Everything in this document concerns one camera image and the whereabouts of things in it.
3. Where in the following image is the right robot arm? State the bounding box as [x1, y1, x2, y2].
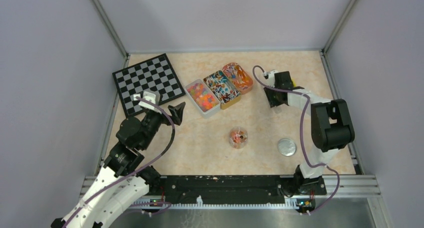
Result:
[263, 70, 355, 194]

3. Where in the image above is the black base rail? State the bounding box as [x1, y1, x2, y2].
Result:
[81, 174, 382, 210]

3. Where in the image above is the pink lollipop tin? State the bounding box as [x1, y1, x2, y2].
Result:
[222, 62, 254, 95]

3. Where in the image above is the gold lollipop tin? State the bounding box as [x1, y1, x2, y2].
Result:
[203, 70, 242, 110]

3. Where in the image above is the translucent plastic scoop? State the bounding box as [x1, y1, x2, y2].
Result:
[272, 106, 282, 114]

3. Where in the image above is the clear plastic jar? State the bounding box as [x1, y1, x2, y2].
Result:
[228, 126, 249, 149]

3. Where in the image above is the black white checkerboard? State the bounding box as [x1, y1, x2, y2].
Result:
[112, 54, 185, 118]

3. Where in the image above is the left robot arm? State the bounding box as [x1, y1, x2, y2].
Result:
[51, 100, 186, 227]

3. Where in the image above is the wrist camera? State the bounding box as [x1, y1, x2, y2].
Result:
[131, 90, 161, 113]
[263, 70, 278, 88]

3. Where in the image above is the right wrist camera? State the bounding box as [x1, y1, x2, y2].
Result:
[263, 70, 278, 88]

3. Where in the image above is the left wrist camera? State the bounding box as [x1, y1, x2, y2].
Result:
[131, 90, 161, 113]

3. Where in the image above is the white candy tin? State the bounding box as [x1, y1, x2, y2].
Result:
[184, 79, 221, 119]

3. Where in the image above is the silver jar lid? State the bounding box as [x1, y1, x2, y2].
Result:
[277, 138, 297, 157]

